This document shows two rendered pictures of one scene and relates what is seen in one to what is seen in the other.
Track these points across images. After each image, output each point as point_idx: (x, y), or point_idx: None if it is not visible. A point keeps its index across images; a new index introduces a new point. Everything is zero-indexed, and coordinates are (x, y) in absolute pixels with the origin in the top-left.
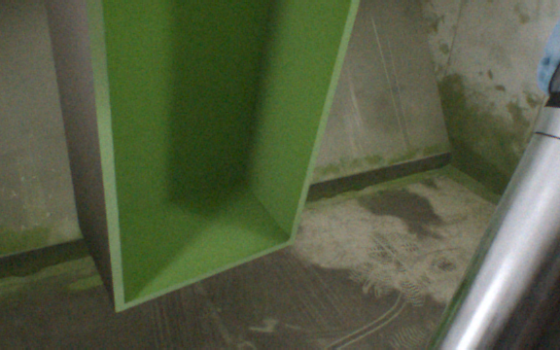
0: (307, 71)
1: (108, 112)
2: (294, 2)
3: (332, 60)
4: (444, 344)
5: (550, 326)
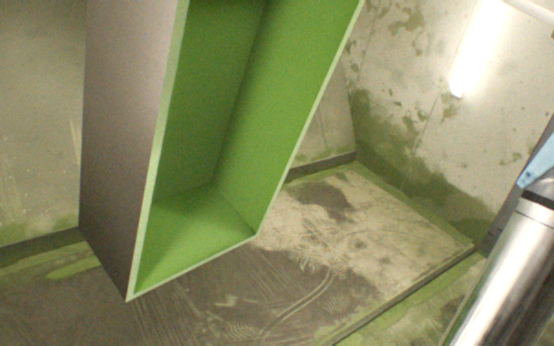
0: (285, 104)
1: (159, 150)
2: (277, 49)
3: (309, 100)
4: (466, 332)
5: (529, 321)
